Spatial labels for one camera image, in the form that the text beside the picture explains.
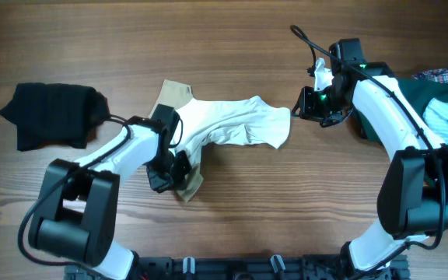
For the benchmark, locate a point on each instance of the dark green garment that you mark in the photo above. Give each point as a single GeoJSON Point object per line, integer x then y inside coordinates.
{"type": "Point", "coordinates": [419, 93]}

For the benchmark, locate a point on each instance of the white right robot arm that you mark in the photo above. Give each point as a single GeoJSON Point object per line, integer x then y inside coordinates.
{"type": "Point", "coordinates": [412, 205]}

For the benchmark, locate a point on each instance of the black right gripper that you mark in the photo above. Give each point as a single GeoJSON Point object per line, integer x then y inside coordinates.
{"type": "Point", "coordinates": [307, 111]}

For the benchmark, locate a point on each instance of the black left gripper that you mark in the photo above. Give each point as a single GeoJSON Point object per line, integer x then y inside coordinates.
{"type": "Point", "coordinates": [176, 180]}

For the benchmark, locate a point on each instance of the white beige garment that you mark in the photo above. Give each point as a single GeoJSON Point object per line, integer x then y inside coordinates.
{"type": "Point", "coordinates": [242, 122]}

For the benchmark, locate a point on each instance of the black folded garment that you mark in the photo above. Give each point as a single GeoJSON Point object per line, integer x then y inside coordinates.
{"type": "Point", "coordinates": [57, 113]}

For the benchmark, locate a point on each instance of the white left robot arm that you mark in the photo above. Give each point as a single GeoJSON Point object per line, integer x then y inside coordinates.
{"type": "Point", "coordinates": [75, 215]}

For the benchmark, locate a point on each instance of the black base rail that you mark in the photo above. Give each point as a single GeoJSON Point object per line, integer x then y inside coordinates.
{"type": "Point", "coordinates": [308, 267]}

